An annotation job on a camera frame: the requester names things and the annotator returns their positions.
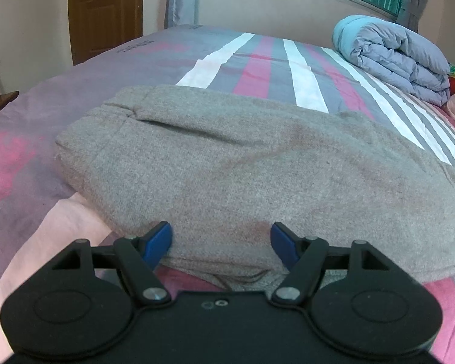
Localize brown wooden door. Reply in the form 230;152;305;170
68;0;145;66

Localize folded grey-blue comforter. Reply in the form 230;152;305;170
332;15;452;107

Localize grey fleece pants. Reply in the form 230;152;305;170
54;85;455;288

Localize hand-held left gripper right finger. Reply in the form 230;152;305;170
270;221;399;307

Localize bed with striped sheet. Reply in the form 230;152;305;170
0;25;455;364

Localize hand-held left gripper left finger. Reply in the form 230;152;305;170
52;221;174;308

